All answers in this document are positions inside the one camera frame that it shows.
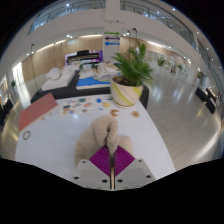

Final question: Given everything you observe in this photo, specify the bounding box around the potted plant in striped pot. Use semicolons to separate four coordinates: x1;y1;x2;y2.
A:
109;41;155;109

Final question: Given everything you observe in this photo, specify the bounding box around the blue flat board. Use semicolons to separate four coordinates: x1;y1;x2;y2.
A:
75;76;112;90

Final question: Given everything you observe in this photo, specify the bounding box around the black draped display table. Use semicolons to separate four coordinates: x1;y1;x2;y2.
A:
30;71;150;109

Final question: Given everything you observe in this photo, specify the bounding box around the blue arrow sign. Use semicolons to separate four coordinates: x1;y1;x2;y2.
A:
104;40;121;47

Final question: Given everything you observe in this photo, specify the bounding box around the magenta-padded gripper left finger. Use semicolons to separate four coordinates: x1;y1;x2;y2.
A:
73;145;113;191

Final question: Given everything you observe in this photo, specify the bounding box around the pink flat board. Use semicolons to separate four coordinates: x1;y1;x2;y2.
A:
18;92;59;133

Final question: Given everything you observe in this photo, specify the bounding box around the black piano with purple screen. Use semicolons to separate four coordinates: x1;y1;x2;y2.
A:
64;49;104;66

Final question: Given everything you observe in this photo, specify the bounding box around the black furniture group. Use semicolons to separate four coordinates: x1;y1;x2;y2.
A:
0;96;14;126

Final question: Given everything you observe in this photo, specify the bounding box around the white cloth bundle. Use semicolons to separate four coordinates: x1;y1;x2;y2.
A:
41;66;79;92

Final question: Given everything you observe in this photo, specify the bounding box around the black chair group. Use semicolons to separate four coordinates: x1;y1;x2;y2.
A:
194;86;221;114

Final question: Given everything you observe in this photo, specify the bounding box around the purple arrow sign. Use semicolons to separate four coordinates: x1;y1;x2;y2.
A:
104;35;121;42

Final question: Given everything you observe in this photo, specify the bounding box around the beige towel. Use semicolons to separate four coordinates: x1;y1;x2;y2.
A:
73;114;134;164

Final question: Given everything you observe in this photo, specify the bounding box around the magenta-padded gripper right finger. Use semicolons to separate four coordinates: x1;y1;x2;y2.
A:
113;145;157;191

